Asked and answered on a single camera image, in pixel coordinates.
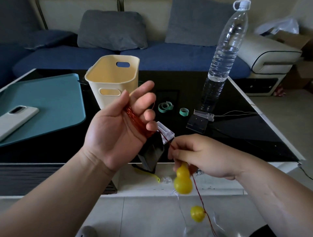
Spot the person's left hand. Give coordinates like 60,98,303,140
82,81,158,172

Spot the person's right hand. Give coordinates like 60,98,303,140
168,134,245,181

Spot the red string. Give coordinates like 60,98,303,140
123,102,218,237

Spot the large yellow gourd pendant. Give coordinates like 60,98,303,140
174,162,194,195

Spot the person's left forearm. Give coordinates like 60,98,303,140
0,146,115,237

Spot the person's right forearm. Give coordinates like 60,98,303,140
234,156,313,237

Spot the clear plastic clip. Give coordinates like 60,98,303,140
193,109,215,122
156,121,175,139

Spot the cream plastic basket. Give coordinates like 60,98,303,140
85,55,140,110

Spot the black card packet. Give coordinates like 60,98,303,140
137,135,165,172
186,115,208,134

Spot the blue sofa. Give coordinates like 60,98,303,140
0,0,252,84

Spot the teal tray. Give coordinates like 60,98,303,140
0,73,86,147

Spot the thin white thread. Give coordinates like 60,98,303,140
214,110,259,118

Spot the small yellow gourd pendant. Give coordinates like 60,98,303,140
190,206,205,223

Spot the grey cushion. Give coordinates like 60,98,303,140
77,10,148,51
164,0,236,47

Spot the clear plastic pouch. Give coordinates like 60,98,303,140
160,176,226,237

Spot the clear plastic water bottle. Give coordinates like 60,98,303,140
199,0,251,113

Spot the dark blue cushion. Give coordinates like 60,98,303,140
22,30,78,50

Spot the white phone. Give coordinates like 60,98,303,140
0,105,40,142

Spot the red patterned wrapper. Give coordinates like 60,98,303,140
273,84,287,97

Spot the grey round object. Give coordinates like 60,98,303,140
78,226,98,237

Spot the cardboard box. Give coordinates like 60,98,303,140
269,29,313,89

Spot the clear plastic bag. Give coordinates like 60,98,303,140
254,17,300,36

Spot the folded green tape ring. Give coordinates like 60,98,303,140
158,101,174,114

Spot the yellow-green cord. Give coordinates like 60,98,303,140
132,164,161,183

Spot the black cable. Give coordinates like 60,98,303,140
296,161,313,181

